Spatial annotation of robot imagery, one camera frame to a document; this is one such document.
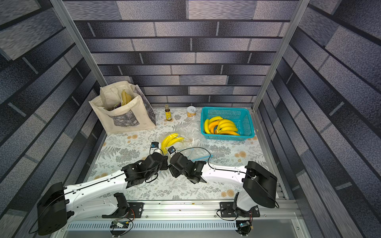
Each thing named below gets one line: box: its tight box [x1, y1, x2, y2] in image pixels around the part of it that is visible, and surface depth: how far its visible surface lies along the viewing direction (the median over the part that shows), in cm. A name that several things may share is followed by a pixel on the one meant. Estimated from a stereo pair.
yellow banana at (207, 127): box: [204, 119, 212, 135], surface depth 102 cm
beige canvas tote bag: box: [88, 80, 157, 134], surface depth 97 cm
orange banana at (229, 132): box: [218, 130, 241, 136], surface depth 103 cm
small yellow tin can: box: [186, 105, 197, 118], surface depth 115 cm
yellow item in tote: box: [121, 89, 132, 107], surface depth 97 cm
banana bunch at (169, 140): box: [161, 133, 186, 155], surface depth 94 cm
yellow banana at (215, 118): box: [208, 116, 224, 125], surface depth 112 cm
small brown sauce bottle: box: [164, 104, 173, 121], surface depth 109 cm
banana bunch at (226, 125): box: [216, 119, 239, 133], surface depth 102 cm
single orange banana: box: [208, 120, 220, 135], surface depth 105 cm
